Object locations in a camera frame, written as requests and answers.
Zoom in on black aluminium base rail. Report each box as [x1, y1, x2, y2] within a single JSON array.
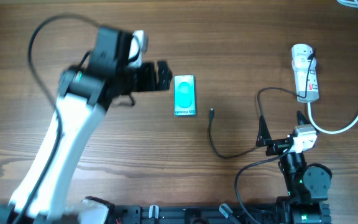
[[107, 202, 332, 224]]

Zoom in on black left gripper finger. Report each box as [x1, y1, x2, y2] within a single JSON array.
[[157, 60, 173, 90], [140, 62, 157, 91]]

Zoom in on teal Galaxy smartphone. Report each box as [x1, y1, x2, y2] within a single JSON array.
[[174, 75, 196, 116]]

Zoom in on black USB charger cable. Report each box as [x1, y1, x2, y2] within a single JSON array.
[[208, 48, 317, 159]]

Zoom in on white power strip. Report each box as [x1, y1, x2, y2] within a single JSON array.
[[291, 44, 319, 103]]

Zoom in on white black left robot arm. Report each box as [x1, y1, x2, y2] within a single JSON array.
[[0, 27, 172, 223]]

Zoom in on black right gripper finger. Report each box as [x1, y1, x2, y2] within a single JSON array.
[[296, 110, 311, 125], [255, 115, 272, 147]]

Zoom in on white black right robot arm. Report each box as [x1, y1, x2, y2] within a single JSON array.
[[255, 111, 333, 224]]

